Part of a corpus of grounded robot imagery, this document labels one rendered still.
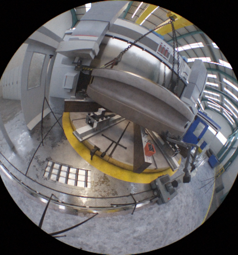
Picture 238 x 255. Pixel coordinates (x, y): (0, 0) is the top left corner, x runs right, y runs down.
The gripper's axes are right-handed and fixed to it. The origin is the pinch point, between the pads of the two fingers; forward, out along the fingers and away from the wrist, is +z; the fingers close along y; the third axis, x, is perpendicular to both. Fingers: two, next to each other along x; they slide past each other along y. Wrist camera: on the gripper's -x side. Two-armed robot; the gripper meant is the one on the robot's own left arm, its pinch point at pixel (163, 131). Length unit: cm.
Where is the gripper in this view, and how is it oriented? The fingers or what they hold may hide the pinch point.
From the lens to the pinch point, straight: 168.9
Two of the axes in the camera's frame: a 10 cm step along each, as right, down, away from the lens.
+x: -3.4, 8.0, 5.0
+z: 0.4, -5.2, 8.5
